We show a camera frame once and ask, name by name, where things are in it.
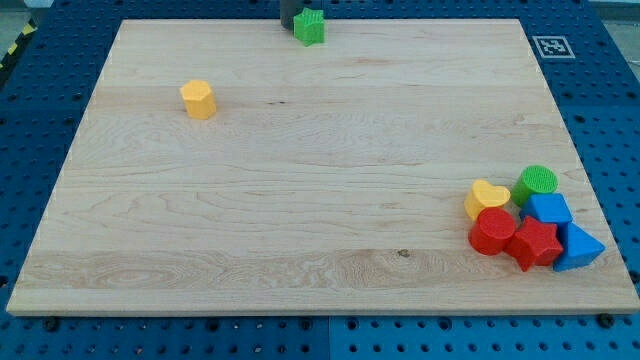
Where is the red star block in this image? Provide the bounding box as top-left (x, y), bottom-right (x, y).
top-left (504, 216), bottom-right (564, 272)

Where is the yellow hexagon block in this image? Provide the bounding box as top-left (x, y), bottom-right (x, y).
top-left (180, 80), bottom-right (217, 120)

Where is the yellow heart block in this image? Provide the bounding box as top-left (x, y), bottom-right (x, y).
top-left (463, 179), bottom-right (511, 220)

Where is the green star block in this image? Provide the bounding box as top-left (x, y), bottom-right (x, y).
top-left (293, 8), bottom-right (325, 46)

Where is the blue triangle block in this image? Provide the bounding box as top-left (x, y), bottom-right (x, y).
top-left (553, 222), bottom-right (606, 272)

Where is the wooden board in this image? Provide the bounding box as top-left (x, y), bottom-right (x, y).
top-left (7, 19), bottom-right (639, 317)

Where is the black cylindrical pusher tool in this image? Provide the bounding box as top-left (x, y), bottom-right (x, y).
top-left (279, 0), bottom-right (304, 30)

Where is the white fiducial marker tag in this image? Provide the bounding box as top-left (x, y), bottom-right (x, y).
top-left (532, 35), bottom-right (575, 59)

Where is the green cylinder block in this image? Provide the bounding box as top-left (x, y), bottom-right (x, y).
top-left (511, 165), bottom-right (558, 207)

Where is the blue cube block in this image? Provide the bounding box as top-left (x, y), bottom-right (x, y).
top-left (519, 193), bottom-right (573, 226)

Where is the red cylinder block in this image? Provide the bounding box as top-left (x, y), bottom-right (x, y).
top-left (468, 207), bottom-right (516, 256)

